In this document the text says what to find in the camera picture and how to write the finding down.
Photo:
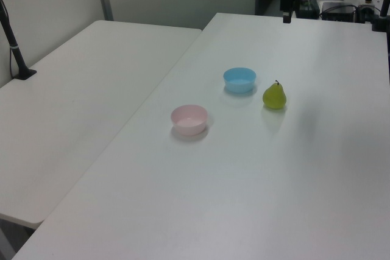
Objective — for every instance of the pink plastic bowl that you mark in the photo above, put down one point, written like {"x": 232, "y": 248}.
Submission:
{"x": 189, "y": 123}

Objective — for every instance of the black clamped camera stand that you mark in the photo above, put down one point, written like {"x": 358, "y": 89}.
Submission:
{"x": 382, "y": 21}

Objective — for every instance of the blue plastic bowl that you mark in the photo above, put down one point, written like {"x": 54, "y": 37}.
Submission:
{"x": 239, "y": 85}

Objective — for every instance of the black camera stand white band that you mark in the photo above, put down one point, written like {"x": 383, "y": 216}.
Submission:
{"x": 18, "y": 59}

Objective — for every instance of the black electronics box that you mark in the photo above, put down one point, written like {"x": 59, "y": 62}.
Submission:
{"x": 338, "y": 11}

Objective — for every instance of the white side table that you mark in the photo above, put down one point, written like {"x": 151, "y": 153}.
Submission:
{"x": 76, "y": 104}

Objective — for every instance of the green pear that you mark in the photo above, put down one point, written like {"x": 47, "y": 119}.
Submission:
{"x": 274, "y": 98}

